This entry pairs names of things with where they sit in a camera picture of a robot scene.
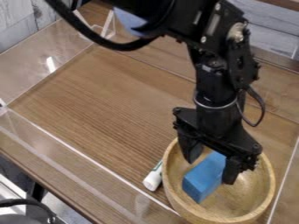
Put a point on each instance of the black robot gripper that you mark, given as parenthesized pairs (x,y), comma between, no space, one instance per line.
(217,127)

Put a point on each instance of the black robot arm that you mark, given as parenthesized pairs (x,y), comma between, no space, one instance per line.
(213,27)

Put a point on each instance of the brown wooden bowl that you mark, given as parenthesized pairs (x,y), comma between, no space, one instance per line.
(219,186)

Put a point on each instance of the blue rectangular block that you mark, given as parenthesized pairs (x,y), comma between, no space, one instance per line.
(202,180)

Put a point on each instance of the black metal stand base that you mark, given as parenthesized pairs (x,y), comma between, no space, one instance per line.
(27,214)

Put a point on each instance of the clear acrylic corner bracket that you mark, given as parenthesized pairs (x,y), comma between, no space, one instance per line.
(106,30)

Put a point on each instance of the white green-capped marker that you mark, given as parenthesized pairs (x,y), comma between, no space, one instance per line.
(154,178)

